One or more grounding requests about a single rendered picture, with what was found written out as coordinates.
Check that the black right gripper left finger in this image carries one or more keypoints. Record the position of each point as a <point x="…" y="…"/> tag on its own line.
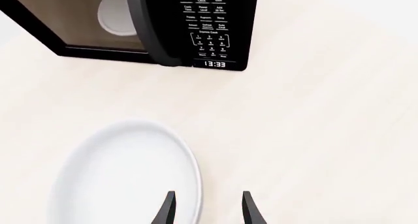
<point x="167" y="211"/>

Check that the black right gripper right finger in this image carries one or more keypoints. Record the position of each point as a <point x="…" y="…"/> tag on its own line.
<point x="251" y="213"/>

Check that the white plate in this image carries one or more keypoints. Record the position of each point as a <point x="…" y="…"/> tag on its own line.
<point x="127" y="175"/>

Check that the black microwave oven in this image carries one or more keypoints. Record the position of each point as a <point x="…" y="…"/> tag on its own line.
<point x="196" y="25"/>

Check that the white microwave turntable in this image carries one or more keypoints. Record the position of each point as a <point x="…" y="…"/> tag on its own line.
<point x="115" y="13"/>

